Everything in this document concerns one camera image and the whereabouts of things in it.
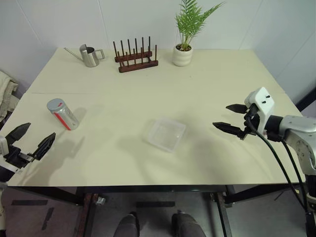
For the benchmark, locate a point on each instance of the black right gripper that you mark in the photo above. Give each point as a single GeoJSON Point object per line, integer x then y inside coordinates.
{"type": "Point", "coordinates": [254, 123]}

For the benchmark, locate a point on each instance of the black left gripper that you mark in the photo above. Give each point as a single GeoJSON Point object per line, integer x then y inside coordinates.
{"type": "Point", "coordinates": [15, 156]}

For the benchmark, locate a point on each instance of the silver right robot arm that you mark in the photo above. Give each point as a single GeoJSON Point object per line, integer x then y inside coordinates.
{"type": "Point", "coordinates": [296, 134]}

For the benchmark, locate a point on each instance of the silver red can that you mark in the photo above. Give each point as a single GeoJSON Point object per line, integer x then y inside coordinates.
{"type": "Point", "coordinates": [63, 114]}

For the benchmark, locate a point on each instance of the clear plastic square container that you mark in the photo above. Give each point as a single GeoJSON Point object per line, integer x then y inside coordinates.
{"type": "Point", "coordinates": [165, 134]}

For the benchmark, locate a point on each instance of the beige crumpled cloth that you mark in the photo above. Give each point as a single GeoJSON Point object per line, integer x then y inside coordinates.
{"type": "Point", "coordinates": [6, 95]}

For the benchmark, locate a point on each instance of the black floor tape strip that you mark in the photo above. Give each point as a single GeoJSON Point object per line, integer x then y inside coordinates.
{"type": "Point", "coordinates": [48, 218]}
{"type": "Point", "coordinates": [155, 204]}
{"type": "Point", "coordinates": [29, 202]}

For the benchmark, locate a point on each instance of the white ribbed plant pot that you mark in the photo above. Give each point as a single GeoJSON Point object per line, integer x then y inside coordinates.
{"type": "Point", "coordinates": [182, 55]}

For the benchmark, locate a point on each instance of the stainless steel watering can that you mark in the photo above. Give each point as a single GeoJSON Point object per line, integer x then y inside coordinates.
{"type": "Point", "coordinates": [89, 55]}

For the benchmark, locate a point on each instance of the green fern plant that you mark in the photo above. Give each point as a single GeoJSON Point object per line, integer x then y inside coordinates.
{"type": "Point", "coordinates": [191, 21]}

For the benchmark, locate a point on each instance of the dark wooden peg rack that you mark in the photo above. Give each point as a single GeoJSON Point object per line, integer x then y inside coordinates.
{"type": "Point", "coordinates": [134, 59]}

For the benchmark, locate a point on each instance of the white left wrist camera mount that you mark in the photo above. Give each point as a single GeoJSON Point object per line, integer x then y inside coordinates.
{"type": "Point", "coordinates": [2, 146]}

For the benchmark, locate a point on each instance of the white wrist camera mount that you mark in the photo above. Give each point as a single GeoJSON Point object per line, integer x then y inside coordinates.
{"type": "Point", "coordinates": [2, 146]}
{"type": "Point", "coordinates": [261, 101]}

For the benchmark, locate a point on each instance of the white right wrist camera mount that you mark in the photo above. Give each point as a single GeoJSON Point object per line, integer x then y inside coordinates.
{"type": "Point", "coordinates": [261, 101]}

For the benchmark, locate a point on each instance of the black metal table frame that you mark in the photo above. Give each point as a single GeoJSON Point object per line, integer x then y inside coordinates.
{"type": "Point", "coordinates": [153, 188]}

